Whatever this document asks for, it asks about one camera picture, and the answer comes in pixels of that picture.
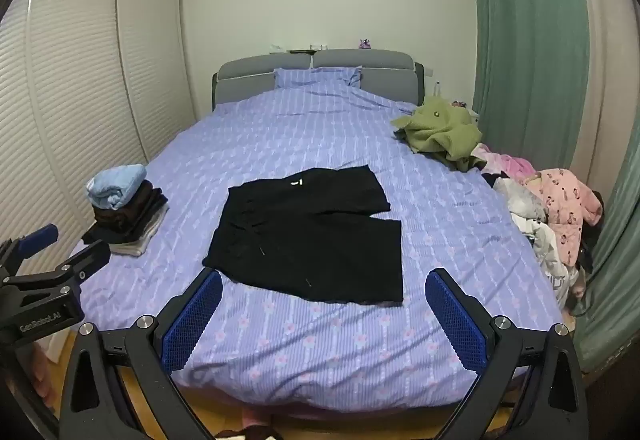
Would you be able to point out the olive green fleece garment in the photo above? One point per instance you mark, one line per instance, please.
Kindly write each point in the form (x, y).
(442, 130)

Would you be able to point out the pink printed pajama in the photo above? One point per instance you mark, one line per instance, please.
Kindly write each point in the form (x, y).
(565, 202)

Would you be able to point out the dark brown folded garment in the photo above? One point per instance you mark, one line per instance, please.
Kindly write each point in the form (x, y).
(135, 217)

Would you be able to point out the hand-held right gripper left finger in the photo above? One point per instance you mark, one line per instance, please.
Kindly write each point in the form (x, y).
(192, 320)

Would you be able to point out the bed with purple floral sheet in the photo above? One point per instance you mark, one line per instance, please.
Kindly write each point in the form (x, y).
(310, 140)

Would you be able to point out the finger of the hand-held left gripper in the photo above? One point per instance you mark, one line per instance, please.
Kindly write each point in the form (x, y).
(85, 260)
(37, 240)

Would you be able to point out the light pink garment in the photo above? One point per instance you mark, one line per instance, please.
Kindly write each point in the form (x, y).
(505, 165)

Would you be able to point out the dark flat book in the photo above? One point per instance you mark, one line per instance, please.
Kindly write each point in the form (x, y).
(301, 51)

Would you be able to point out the grey folded garment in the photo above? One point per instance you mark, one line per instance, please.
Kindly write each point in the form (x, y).
(140, 242)

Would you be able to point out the purple striped pillow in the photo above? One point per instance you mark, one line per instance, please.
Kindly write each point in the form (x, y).
(317, 78)

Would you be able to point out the black pants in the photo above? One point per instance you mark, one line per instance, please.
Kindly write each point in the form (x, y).
(310, 235)

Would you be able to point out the small purple toy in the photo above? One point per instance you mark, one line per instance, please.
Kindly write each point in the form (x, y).
(365, 44)

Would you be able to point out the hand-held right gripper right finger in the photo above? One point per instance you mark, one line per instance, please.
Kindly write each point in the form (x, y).
(457, 320)

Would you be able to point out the white louvered wardrobe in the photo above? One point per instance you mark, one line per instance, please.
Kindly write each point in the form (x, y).
(75, 95)

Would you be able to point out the light blue folded garment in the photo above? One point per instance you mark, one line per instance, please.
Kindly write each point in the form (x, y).
(117, 187)

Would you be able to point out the white nightstand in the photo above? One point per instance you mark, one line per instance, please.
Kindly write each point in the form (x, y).
(475, 114)

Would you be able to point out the green curtain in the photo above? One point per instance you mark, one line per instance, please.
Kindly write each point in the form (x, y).
(612, 280)
(525, 45)

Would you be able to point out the grey pillow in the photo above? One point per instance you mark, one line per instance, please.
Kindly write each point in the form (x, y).
(320, 70)

